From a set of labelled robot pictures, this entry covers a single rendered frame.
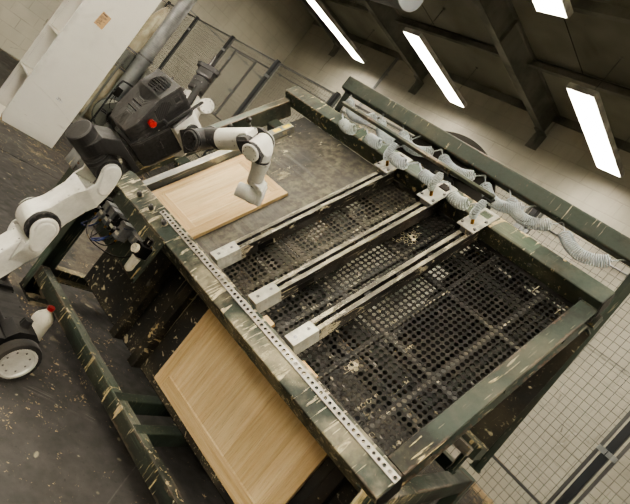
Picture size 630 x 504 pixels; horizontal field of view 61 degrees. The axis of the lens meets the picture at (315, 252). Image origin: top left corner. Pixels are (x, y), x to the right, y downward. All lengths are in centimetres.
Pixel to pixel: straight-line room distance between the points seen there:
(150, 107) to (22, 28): 845
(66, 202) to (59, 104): 403
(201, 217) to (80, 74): 389
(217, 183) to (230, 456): 136
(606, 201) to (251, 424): 580
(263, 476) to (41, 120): 493
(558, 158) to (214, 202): 576
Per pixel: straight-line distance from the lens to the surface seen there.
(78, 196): 244
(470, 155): 322
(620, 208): 729
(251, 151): 212
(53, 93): 639
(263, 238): 248
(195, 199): 282
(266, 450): 233
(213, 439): 249
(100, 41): 634
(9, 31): 1071
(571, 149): 784
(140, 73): 836
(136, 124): 233
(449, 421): 199
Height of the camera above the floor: 143
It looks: 5 degrees down
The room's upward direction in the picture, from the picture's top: 39 degrees clockwise
